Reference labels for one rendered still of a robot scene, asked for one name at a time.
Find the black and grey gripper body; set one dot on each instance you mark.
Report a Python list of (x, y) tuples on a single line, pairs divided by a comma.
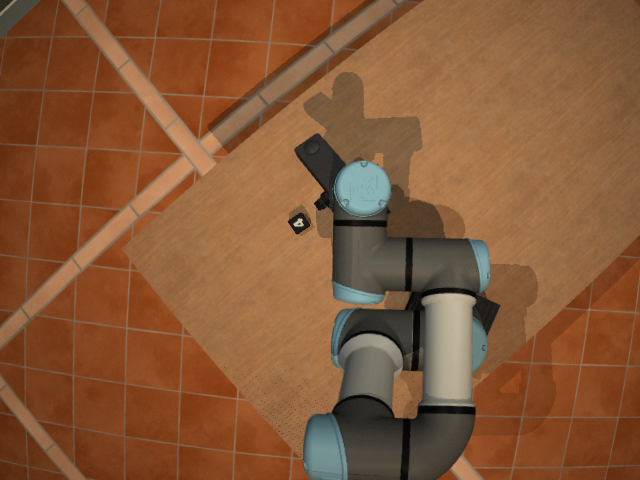
[(328, 199)]

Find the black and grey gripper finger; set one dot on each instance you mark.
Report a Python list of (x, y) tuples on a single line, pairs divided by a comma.
[(321, 205)]

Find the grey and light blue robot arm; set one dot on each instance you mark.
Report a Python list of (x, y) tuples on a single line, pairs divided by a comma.
[(360, 442)]

